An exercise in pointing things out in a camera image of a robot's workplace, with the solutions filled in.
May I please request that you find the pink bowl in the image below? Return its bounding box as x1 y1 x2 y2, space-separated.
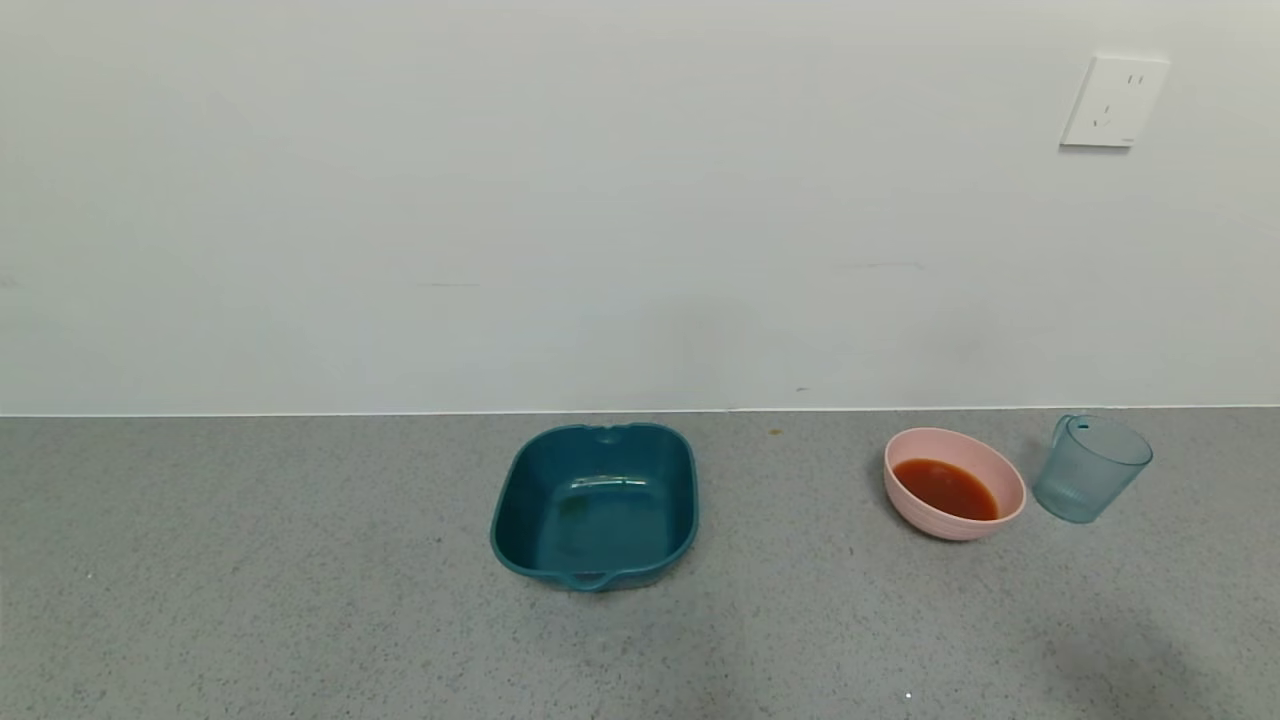
883 427 1027 542

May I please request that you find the ribbed clear blue cup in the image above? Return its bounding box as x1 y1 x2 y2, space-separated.
1032 413 1154 525

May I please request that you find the orange brown liquid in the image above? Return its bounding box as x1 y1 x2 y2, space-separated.
893 458 999 521

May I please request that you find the white wall socket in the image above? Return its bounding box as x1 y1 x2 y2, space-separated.
1059 56 1170 151

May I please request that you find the teal plastic basin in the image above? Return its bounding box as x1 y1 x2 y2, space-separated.
490 422 700 593

